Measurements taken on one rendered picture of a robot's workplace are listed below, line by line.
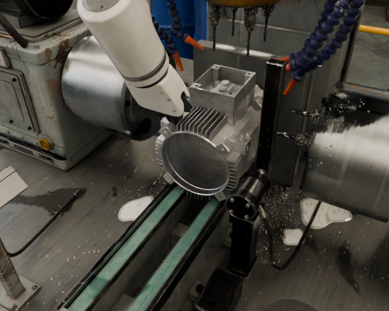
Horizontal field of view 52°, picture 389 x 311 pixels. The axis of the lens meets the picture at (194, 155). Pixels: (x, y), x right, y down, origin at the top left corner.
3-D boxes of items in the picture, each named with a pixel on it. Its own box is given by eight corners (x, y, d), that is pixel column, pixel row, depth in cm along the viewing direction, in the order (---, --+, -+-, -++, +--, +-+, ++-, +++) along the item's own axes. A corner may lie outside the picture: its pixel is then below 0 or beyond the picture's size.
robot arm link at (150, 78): (104, 71, 65) (112, 82, 67) (149, 83, 61) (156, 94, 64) (128, 32, 67) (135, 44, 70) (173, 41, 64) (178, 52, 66)
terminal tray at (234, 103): (212, 92, 93) (212, 63, 89) (255, 102, 89) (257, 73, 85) (188, 116, 85) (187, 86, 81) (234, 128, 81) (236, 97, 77)
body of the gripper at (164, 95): (109, 76, 67) (135, 110, 77) (160, 89, 63) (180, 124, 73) (129, 41, 69) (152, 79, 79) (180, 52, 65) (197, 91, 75)
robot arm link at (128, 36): (116, 38, 67) (114, 82, 63) (76, -25, 56) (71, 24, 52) (163, 27, 65) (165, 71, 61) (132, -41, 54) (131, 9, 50)
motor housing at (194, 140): (197, 140, 104) (196, 74, 93) (265, 160, 97) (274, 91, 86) (157, 186, 90) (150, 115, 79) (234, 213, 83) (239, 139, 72)
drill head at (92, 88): (93, 89, 129) (78, 10, 113) (191, 116, 114) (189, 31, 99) (34, 126, 111) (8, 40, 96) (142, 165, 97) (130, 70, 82)
